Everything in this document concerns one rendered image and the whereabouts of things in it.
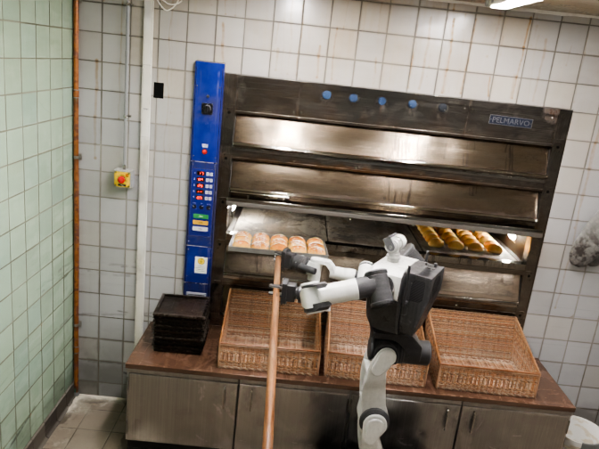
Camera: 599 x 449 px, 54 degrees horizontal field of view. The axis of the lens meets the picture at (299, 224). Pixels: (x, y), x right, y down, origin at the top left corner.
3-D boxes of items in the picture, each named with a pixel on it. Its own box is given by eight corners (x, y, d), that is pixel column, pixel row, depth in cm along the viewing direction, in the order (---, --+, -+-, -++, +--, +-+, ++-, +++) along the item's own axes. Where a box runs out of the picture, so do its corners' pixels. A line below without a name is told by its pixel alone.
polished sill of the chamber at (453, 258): (226, 237, 354) (227, 231, 353) (521, 267, 357) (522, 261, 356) (225, 240, 348) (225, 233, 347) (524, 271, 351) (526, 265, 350)
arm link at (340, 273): (335, 269, 306) (372, 277, 304) (332, 285, 299) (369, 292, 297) (337, 257, 298) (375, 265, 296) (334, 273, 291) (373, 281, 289)
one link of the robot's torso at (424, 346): (423, 357, 280) (429, 323, 275) (429, 371, 267) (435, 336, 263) (365, 352, 279) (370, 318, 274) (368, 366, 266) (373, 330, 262)
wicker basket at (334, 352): (323, 337, 364) (328, 295, 356) (413, 346, 363) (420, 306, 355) (323, 377, 317) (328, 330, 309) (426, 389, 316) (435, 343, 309)
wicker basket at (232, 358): (225, 328, 361) (228, 286, 353) (316, 336, 363) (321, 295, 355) (215, 368, 314) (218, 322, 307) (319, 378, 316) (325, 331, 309)
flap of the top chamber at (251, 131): (233, 146, 332) (236, 111, 334) (544, 179, 335) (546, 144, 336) (232, 144, 328) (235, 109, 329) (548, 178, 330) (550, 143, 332)
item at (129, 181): (117, 184, 340) (117, 167, 337) (134, 186, 340) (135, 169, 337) (112, 187, 333) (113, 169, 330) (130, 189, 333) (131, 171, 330)
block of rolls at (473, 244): (412, 221, 421) (413, 214, 420) (477, 228, 422) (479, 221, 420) (428, 248, 363) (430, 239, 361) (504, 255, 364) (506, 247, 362)
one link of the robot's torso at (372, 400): (382, 418, 291) (397, 333, 279) (388, 440, 274) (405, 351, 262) (352, 415, 291) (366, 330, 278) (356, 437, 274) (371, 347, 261)
